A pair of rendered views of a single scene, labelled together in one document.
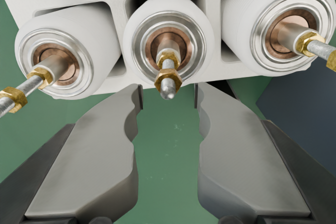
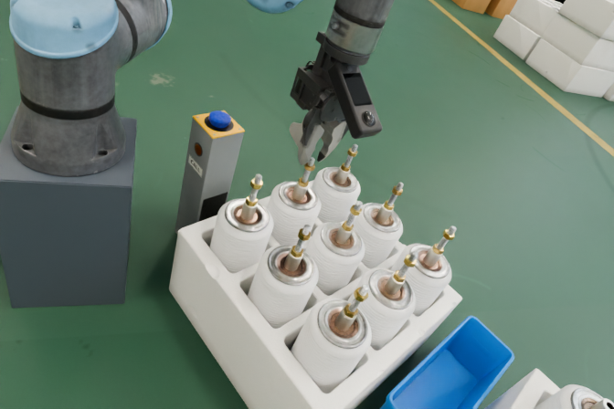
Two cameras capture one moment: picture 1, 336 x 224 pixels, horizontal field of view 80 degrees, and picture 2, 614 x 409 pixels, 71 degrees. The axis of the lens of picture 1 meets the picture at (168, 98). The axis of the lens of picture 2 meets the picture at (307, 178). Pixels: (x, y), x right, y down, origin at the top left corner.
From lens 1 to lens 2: 0.65 m
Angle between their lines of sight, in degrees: 37
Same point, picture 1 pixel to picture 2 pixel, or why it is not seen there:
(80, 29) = (337, 195)
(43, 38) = (350, 187)
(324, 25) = (234, 222)
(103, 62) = (321, 186)
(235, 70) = not seen: hidden behind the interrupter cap
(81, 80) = (327, 175)
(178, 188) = (159, 129)
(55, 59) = (342, 179)
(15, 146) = not seen: hidden behind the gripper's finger
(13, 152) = not seen: hidden behind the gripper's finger
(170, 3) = (310, 213)
